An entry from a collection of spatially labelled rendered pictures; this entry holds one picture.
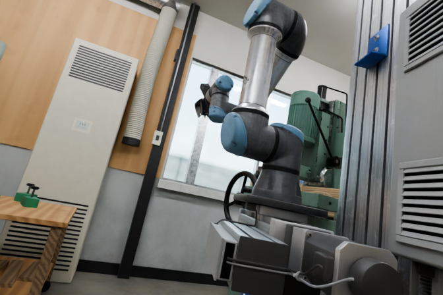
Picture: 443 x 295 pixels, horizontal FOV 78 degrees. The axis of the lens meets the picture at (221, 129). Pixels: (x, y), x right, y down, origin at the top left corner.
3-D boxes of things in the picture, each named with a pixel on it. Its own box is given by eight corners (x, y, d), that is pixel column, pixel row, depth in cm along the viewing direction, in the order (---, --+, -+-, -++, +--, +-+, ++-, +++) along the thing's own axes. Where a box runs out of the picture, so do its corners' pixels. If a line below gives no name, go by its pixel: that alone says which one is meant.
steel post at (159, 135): (114, 275, 230) (188, 5, 295) (128, 276, 234) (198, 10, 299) (114, 279, 221) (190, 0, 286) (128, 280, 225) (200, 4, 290)
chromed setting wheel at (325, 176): (316, 187, 151) (319, 164, 154) (331, 191, 156) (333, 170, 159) (321, 187, 148) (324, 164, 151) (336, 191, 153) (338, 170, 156)
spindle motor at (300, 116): (277, 140, 166) (285, 93, 174) (298, 148, 174) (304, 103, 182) (299, 138, 151) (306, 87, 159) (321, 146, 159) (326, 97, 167)
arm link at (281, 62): (314, 19, 101) (248, 120, 126) (290, 6, 97) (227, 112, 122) (327, 29, 92) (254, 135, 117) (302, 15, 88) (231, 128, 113)
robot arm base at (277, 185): (310, 207, 76) (314, 172, 78) (257, 196, 75) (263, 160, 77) (290, 205, 91) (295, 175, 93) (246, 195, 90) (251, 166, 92)
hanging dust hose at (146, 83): (118, 143, 247) (158, 11, 281) (138, 148, 252) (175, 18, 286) (118, 141, 231) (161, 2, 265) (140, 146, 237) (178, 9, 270)
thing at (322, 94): (310, 110, 177) (314, 86, 181) (319, 114, 180) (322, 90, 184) (320, 108, 170) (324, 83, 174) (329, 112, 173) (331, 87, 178)
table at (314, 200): (227, 191, 166) (229, 181, 167) (265, 200, 179) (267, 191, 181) (302, 203, 114) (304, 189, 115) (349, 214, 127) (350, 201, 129)
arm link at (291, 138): (308, 173, 82) (314, 130, 85) (271, 162, 77) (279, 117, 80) (284, 173, 93) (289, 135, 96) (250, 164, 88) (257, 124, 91)
